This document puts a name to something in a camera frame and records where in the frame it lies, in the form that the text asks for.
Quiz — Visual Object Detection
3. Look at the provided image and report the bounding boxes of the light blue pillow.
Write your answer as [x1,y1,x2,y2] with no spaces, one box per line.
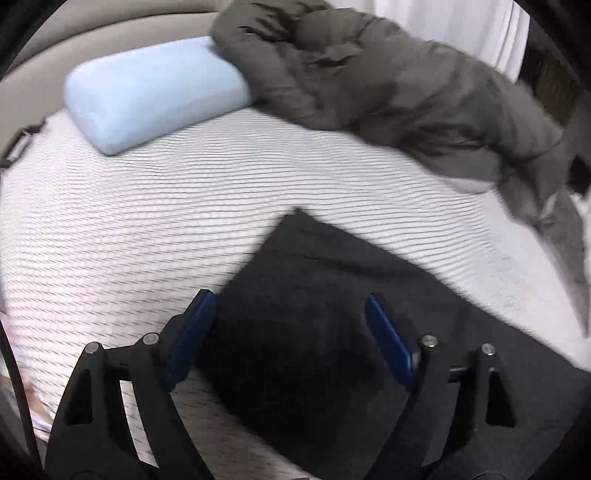
[64,36,254,156]

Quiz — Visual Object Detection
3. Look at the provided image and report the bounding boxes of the dark wooden furniture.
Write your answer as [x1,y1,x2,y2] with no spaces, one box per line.
[521,34,585,127]

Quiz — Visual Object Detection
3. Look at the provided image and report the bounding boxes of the black pants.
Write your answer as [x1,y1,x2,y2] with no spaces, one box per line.
[196,208,591,480]

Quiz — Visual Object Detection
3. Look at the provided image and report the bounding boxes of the grey-brown duvet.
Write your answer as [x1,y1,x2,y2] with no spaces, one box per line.
[209,0,591,337]

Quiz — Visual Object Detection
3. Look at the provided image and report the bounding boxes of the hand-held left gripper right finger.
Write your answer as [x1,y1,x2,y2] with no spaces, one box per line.
[364,293,548,480]

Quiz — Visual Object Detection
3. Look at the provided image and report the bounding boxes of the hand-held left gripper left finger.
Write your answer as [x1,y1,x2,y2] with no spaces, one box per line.
[44,288,218,480]

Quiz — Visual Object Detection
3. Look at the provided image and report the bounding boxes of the white curtain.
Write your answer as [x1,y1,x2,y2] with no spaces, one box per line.
[330,0,530,82]

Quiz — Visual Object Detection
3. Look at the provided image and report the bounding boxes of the bed with white patterned sheet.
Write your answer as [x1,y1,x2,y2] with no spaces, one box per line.
[0,106,591,480]

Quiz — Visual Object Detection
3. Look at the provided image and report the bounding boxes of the black cable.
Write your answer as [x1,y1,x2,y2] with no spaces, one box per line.
[0,318,44,468]

